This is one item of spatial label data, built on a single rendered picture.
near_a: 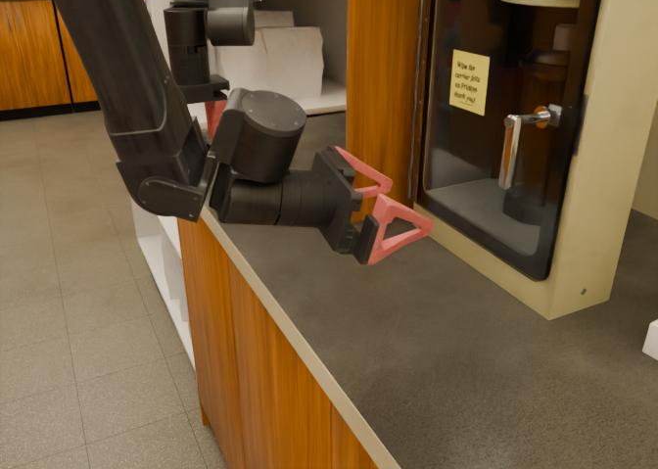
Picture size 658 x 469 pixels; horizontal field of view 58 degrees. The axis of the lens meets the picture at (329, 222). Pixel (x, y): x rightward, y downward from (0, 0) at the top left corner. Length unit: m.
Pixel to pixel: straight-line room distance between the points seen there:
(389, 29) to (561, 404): 0.59
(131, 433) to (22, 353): 0.65
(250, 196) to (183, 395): 1.64
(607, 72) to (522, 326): 0.32
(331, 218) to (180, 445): 1.47
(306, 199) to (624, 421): 0.40
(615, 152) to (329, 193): 0.37
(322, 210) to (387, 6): 0.47
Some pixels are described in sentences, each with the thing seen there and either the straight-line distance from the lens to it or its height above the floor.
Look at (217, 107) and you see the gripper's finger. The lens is 0.94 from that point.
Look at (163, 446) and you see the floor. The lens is 1.99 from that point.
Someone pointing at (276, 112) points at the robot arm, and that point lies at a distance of 0.51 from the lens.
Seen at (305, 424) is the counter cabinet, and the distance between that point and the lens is 0.96.
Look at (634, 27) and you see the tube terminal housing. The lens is 0.74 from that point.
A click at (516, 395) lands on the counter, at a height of 0.94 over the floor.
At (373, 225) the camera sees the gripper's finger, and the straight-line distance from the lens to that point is 0.55.
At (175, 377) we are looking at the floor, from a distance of 2.22.
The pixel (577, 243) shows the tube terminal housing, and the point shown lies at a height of 1.05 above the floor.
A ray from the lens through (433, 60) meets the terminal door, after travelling 0.92.
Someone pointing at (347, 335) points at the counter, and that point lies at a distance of 0.76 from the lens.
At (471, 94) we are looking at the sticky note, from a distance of 0.85.
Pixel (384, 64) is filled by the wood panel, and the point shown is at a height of 1.21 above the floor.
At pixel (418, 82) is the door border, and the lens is 0.95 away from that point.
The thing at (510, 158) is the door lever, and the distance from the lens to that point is 0.73.
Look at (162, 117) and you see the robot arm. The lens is 0.51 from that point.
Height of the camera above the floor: 1.39
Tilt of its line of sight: 26 degrees down
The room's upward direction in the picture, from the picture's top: straight up
